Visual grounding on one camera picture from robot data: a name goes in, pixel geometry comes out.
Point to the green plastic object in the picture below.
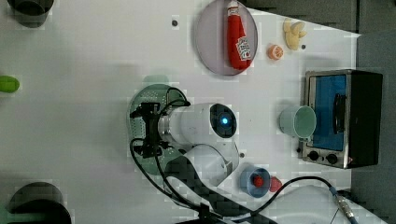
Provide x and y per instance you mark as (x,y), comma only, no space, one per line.
(9,84)

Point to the yellow banana toy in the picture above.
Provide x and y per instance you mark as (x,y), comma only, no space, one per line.
(293,33)

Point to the dark grey cup bottom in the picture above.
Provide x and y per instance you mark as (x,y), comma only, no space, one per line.
(37,203)

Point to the red strawberry toy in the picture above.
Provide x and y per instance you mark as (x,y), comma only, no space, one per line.
(275,184)

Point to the silver toaster oven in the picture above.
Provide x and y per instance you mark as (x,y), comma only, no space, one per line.
(347,104)

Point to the dark grey cup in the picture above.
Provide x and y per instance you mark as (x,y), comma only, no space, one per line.
(37,203)
(30,13)

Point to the blue plastic cup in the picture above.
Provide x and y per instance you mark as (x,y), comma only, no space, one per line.
(246,181)

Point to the mint green cup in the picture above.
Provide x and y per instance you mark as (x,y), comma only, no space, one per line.
(298,121)

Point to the grey round plate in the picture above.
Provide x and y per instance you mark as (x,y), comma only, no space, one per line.
(211,37)

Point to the red plush ketchup bottle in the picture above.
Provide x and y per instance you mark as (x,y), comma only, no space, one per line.
(238,48)

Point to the red toy inside cup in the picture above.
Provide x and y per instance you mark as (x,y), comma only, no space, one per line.
(258,181)

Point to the dark grey cup top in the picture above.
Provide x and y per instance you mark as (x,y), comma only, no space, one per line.
(30,13)

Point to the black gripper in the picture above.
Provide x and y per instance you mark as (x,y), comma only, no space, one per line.
(153,143)

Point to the orange slice toy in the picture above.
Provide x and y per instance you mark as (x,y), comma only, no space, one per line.
(275,52)

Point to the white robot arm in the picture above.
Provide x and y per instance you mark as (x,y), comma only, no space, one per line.
(193,151)

